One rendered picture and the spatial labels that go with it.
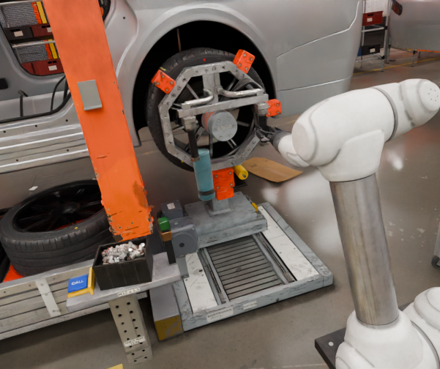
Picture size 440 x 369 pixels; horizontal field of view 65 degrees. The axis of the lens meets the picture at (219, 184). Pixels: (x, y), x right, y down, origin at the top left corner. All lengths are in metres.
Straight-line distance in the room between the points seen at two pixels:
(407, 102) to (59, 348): 1.77
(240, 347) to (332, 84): 1.51
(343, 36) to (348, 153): 1.51
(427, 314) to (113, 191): 1.11
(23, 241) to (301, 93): 1.64
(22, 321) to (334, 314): 1.45
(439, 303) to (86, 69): 1.25
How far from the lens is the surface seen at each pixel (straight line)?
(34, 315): 1.90
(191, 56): 1.80
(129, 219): 1.50
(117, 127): 1.35
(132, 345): 1.68
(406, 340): 0.99
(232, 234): 2.13
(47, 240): 1.79
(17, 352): 2.09
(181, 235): 1.75
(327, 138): 0.74
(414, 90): 0.84
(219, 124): 1.65
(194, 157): 1.58
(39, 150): 1.95
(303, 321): 1.81
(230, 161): 1.89
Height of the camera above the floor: 1.35
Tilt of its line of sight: 27 degrees down
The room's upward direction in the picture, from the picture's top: 7 degrees counter-clockwise
